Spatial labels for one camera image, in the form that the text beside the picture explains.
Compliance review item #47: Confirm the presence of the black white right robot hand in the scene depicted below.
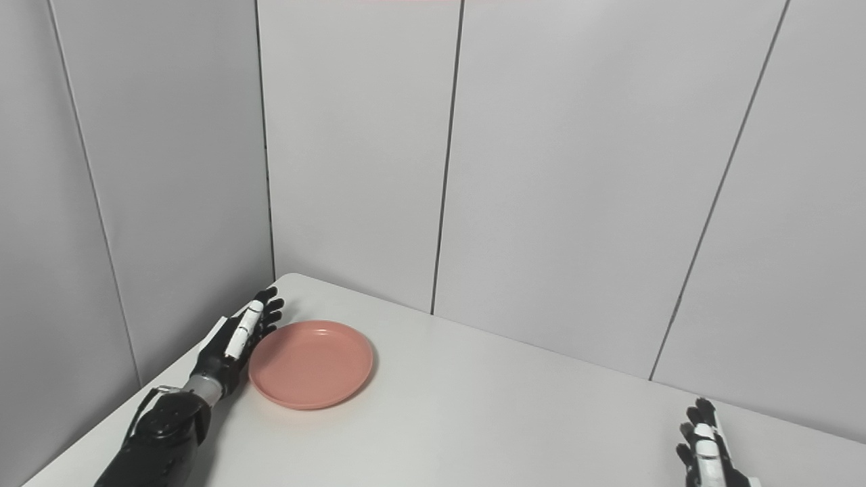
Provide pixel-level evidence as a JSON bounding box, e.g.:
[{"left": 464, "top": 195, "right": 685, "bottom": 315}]
[{"left": 677, "top": 398, "right": 762, "bottom": 487}]

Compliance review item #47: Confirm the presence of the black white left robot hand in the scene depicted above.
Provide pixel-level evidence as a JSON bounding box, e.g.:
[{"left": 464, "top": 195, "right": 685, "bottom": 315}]
[{"left": 189, "top": 287, "right": 285, "bottom": 400}]

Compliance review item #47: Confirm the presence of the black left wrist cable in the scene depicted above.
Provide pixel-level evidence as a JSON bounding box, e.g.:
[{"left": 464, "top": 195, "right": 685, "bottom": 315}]
[{"left": 127, "top": 384, "right": 182, "bottom": 440}]

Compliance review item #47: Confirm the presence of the pink round plate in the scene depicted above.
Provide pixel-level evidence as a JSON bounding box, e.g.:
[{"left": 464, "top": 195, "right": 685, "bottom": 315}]
[{"left": 248, "top": 320, "right": 374, "bottom": 411}]

